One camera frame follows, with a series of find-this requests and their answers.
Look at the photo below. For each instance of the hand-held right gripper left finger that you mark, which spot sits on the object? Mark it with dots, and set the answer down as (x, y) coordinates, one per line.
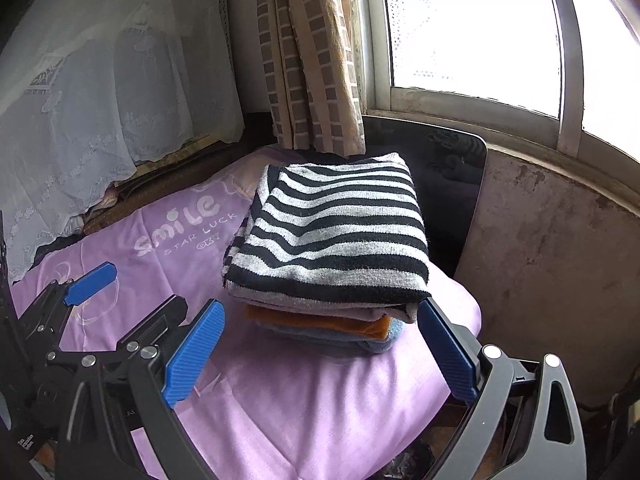
(195, 355)

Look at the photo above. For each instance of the black patterned board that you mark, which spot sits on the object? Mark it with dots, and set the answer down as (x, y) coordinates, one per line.
(440, 185)

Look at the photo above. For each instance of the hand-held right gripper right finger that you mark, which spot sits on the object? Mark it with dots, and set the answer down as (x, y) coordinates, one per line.
(445, 355)

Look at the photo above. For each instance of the white lace cloth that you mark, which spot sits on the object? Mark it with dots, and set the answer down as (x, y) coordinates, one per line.
(100, 110)

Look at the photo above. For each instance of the window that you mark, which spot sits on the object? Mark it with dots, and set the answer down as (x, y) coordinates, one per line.
(475, 35)

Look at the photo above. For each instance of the light grey garment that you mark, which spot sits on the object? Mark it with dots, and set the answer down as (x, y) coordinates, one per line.
(405, 312)

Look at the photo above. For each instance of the orange garment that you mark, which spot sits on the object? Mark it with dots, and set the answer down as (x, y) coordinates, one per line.
(350, 324)

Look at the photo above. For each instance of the blue garment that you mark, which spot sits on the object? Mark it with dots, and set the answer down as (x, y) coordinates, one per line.
(395, 332)

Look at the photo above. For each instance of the brown woven mat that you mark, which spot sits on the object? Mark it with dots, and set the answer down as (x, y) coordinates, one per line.
(165, 180)

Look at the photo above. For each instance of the pink patterned cloth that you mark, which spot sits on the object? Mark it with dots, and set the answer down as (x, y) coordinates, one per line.
(102, 205)

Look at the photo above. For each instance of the beige checked curtain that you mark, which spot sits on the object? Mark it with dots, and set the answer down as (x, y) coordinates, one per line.
(310, 60)

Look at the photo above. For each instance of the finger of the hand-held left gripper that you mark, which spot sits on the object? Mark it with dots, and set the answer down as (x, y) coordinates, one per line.
(160, 317)
(92, 280)

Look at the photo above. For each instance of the black grey striped sweater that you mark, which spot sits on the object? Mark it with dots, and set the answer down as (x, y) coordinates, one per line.
(340, 230)

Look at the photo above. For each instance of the purple printed blanket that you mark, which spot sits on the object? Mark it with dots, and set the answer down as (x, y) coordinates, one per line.
(300, 410)

